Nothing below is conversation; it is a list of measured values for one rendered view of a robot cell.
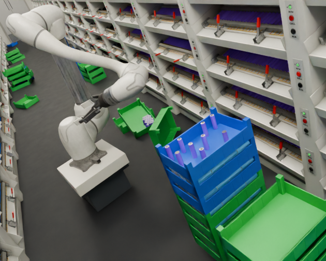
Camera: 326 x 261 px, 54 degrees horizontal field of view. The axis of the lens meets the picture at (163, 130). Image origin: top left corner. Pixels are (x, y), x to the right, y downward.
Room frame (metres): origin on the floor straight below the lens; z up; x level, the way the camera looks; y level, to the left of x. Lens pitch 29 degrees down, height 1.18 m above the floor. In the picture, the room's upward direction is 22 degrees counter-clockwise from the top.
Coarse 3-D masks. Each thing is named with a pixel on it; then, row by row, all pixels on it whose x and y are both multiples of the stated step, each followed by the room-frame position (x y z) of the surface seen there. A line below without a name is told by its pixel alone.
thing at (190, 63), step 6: (162, 36) 2.28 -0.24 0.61; (168, 36) 2.30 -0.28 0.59; (156, 42) 2.27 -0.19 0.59; (162, 42) 2.26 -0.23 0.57; (156, 48) 2.26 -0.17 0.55; (162, 54) 2.12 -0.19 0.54; (168, 54) 2.06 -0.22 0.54; (174, 54) 1.99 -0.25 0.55; (168, 60) 2.07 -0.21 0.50; (174, 60) 1.95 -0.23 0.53; (180, 60) 1.87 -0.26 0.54; (192, 60) 1.67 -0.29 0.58; (186, 66) 1.82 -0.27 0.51; (192, 66) 1.73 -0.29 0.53
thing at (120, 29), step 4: (104, 0) 2.97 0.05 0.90; (108, 4) 2.94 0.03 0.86; (112, 4) 2.95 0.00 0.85; (116, 4) 2.96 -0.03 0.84; (120, 4) 2.96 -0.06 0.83; (108, 8) 2.95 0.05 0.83; (112, 8) 2.94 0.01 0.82; (116, 8) 2.95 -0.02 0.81; (112, 12) 2.94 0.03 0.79; (112, 20) 2.97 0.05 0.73; (116, 24) 2.94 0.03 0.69; (116, 28) 2.95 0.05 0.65; (120, 28) 2.94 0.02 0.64; (124, 28) 2.95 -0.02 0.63; (120, 32) 2.94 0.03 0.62; (120, 40) 2.99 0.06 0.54; (124, 44) 2.94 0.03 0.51; (124, 48) 2.96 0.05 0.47; (128, 48) 2.94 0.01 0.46; (132, 48) 2.95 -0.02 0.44; (124, 52) 3.02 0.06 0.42; (128, 52) 2.94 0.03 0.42; (128, 60) 2.98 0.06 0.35; (144, 88) 2.94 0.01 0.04; (144, 92) 2.94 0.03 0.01
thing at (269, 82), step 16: (224, 48) 1.62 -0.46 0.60; (208, 64) 1.59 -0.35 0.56; (224, 64) 1.50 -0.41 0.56; (240, 64) 1.39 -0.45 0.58; (256, 64) 1.32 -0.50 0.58; (272, 64) 1.24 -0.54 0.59; (224, 80) 1.45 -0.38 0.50; (240, 80) 1.31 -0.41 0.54; (256, 80) 1.24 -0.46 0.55; (272, 80) 1.16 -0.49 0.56; (288, 80) 1.11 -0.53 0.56; (272, 96) 1.12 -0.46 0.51; (288, 96) 1.03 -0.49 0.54
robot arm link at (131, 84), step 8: (120, 80) 1.46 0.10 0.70; (128, 80) 1.43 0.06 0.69; (136, 80) 1.42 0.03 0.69; (144, 80) 1.45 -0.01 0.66; (112, 88) 1.48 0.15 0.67; (120, 88) 1.44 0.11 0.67; (128, 88) 1.42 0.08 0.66; (136, 88) 1.41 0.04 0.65; (120, 96) 1.44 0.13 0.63; (128, 96) 1.43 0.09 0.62
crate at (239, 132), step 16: (192, 128) 1.09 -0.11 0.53; (208, 128) 1.12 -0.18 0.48; (224, 128) 1.07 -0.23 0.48; (240, 128) 1.02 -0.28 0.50; (160, 144) 1.02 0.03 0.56; (176, 144) 1.05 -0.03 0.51; (224, 144) 0.90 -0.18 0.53; (240, 144) 0.93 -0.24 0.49; (176, 160) 0.99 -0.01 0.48; (192, 160) 0.96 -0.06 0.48; (208, 160) 0.87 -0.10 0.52; (192, 176) 0.84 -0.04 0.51
